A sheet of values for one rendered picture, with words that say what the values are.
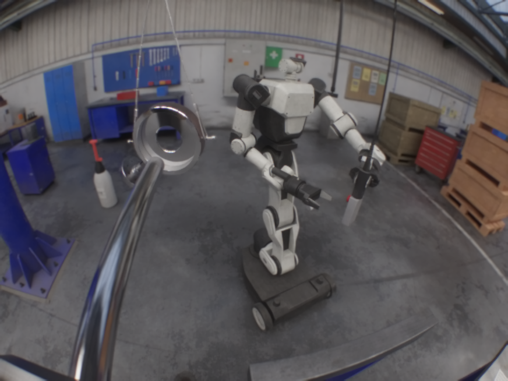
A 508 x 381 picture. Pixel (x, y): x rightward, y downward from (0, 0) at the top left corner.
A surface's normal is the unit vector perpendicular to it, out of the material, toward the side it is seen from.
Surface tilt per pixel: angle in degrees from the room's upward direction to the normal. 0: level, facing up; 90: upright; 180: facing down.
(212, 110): 90
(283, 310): 45
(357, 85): 90
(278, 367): 0
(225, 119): 90
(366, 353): 0
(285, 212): 71
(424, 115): 90
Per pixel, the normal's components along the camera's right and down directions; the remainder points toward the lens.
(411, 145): 0.07, 0.53
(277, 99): -0.18, 0.45
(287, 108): 0.56, 0.48
